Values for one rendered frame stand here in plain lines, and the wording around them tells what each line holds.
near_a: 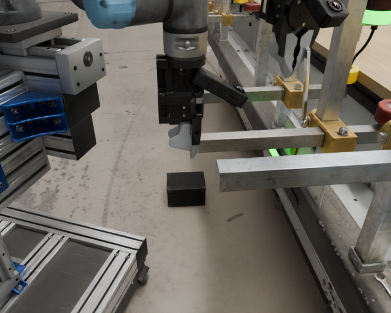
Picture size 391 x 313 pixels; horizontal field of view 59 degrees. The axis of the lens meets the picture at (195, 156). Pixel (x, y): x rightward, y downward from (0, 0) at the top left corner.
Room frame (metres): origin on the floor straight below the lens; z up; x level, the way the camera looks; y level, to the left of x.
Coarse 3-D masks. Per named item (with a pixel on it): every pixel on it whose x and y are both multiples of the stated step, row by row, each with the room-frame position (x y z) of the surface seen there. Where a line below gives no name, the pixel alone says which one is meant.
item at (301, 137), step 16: (304, 128) 0.63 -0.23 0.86; (352, 128) 0.63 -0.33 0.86; (368, 128) 0.63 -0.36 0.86; (208, 144) 0.59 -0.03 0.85; (224, 144) 0.59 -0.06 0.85; (240, 144) 0.59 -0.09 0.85; (256, 144) 0.60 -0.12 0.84; (272, 144) 0.60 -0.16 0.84; (288, 144) 0.60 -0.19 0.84; (304, 144) 0.61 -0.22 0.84; (320, 144) 0.61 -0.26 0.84
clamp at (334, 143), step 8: (312, 112) 0.69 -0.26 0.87; (312, 120) 0.67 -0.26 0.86; (320, 120) 0.65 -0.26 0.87; (328, 120) 0.65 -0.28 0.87; (336, 120) 0.65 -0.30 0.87; (320, 128) 0.63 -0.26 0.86; (328, 128) 0.62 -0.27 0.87; (336, 128) 0.62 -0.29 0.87; (328, 136) 0.59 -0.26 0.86; (336, 136) 0.58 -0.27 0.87; (352, 136) 0.58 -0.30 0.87; (328, 144) 0.59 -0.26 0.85; (336, 144) 0.58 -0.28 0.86; (344, 144) 0.58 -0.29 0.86; (352, 144) 0.58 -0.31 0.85; (328, 152) 0.58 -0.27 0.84; (336, 152) 0.58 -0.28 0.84
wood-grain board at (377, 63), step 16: (256, 0) 2.01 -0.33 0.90; (320, 32) 1.29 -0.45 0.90; (368, 32) 1.29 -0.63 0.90; (384, 32) 1.29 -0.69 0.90; (320, 48) 1.12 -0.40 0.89; (368, 48) 1.08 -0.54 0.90; (384, 48) 1.08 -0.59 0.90; (368, 64) 0.93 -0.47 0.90; (384, 64) 0.93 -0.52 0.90; (368, 80) 0.83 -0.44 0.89; (384, 80) 0.81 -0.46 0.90; (384, 96) 0.75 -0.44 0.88
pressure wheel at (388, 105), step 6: (384, 102) 0.66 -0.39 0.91; (390, 102) 0.66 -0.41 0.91; (378, 108) 0.65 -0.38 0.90; (384, 108) 0.63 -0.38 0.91; (390, 108) 0.63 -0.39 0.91; (378, 114) 0.64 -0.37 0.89; (384, 114) 0.62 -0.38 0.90; (390, 114) 0.61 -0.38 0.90; (378, 120) 0.63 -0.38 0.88; (384, 120) 0.62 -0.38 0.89
